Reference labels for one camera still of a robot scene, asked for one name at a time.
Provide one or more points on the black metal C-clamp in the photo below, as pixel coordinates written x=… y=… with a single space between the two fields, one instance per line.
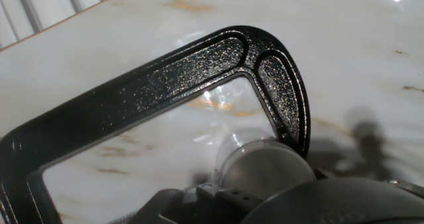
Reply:
x=132 y=94

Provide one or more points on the marble pattern board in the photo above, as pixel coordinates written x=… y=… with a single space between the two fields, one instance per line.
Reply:
x=331 y=35

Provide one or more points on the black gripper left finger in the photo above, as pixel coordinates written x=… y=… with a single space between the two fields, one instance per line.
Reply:
x=215 y=207

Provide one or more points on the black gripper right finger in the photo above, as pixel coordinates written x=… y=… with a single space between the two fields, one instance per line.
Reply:
x=326 y=173

